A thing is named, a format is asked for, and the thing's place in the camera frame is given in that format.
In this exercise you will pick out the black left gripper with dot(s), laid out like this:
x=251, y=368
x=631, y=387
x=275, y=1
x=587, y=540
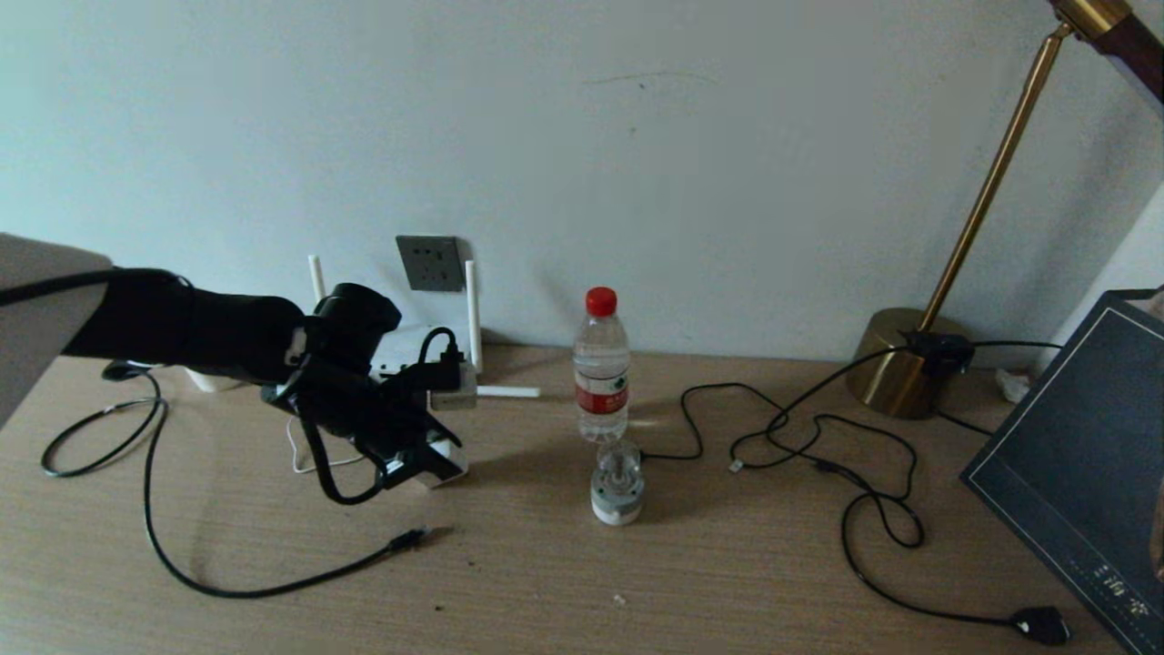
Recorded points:
x=355, y=409

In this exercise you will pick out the white power adapter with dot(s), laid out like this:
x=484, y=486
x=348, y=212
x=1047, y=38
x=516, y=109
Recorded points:
x=450, y=452

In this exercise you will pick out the white wifi router with antennas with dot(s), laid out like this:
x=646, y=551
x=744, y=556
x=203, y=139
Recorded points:
x=405, y=346

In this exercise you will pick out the water bottle with red cap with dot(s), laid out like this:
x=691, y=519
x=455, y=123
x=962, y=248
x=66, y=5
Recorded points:
x=601, y=364

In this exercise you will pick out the small clear humidifier grey base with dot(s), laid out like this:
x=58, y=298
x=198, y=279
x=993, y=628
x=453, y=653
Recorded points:
x=617, y=496

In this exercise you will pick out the white toilet paper roll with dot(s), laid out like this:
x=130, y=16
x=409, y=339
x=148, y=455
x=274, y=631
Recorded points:
x=214, y=380

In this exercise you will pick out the brass desk lamp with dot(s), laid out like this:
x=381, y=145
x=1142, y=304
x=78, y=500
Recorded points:
x=896, y=373

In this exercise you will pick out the small black lamp connector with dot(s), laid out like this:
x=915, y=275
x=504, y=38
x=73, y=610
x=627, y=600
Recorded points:
x=937, y=350

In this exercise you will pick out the crumpled white tissue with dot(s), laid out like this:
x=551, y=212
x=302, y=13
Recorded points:
x=1009, y=387

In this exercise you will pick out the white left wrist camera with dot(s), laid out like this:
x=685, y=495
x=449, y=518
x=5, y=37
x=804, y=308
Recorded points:
x=455, y=393

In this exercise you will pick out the grey wall power socket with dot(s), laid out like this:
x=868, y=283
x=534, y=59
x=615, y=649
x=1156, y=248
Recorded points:
x=432, y=264

